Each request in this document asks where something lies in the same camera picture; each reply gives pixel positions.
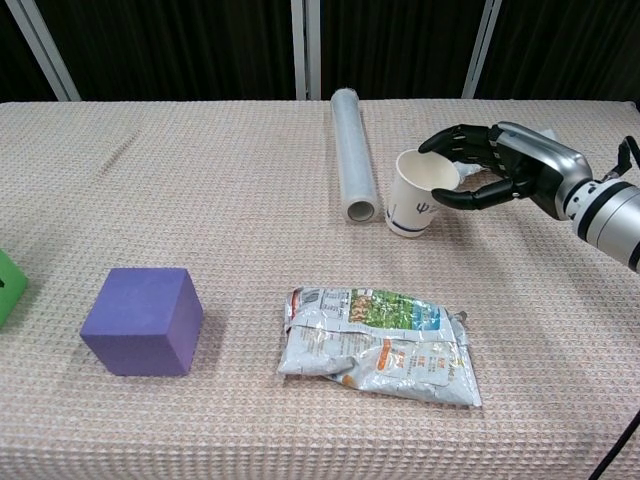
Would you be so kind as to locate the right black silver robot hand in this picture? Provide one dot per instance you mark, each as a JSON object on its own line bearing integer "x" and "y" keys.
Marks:
{"x": 540, "y": 160}

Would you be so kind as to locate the white paper cup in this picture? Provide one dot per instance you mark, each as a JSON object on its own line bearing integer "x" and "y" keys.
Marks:
{"x": 412, "y": 205}

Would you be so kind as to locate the clear plastic wrap roll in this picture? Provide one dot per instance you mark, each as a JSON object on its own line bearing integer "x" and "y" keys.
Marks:
{"x": 351, "y": 150}

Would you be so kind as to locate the pink woven tablecloth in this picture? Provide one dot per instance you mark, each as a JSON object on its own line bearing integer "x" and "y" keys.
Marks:
{"x": 200, "y": 200}

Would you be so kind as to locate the black curtain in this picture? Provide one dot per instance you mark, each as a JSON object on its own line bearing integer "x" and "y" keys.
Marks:
{"x": 175, "y": 45}

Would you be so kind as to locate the purple foam cube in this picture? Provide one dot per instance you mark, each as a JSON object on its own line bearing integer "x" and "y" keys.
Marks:
{"x": 142, "y": 325}

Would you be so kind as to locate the green foam number cube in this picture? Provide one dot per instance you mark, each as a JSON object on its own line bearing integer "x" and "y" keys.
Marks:
{"x": 11, "y": 290}

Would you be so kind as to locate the white frame post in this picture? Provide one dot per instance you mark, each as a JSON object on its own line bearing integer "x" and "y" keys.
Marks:
{"x": 42, "y": 50}
{"x": 306, "y": 50}
{"x": 481, "y": 50}

